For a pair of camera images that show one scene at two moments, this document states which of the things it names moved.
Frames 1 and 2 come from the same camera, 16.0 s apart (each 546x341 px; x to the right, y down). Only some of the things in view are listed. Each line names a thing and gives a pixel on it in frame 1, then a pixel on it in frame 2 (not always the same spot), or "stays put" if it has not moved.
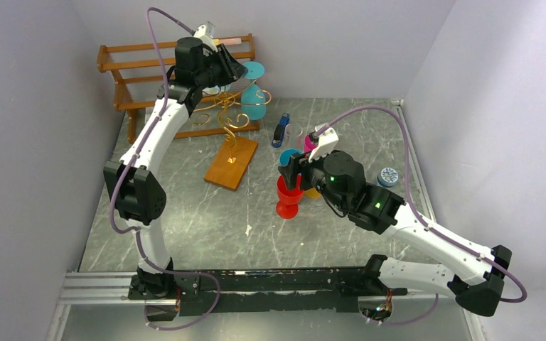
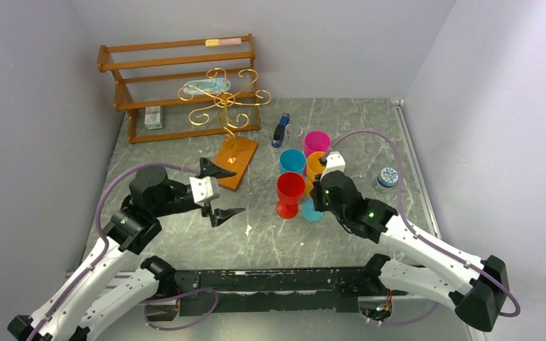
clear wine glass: x=293 y=138 stays put
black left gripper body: x=217 y=74 → x=178 y=202
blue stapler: x=279 y=131 stays put
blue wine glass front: x=285 y=154 stays put
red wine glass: x=288 y=203 stays put
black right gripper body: x=304 y=168 → x=320 y=199
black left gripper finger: x=235 y=69 → x=208 y=169
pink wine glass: x=308 y=145 stays put
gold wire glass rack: x=235 y=151 stays put
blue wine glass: x=253 y=105 → x=308 y=211
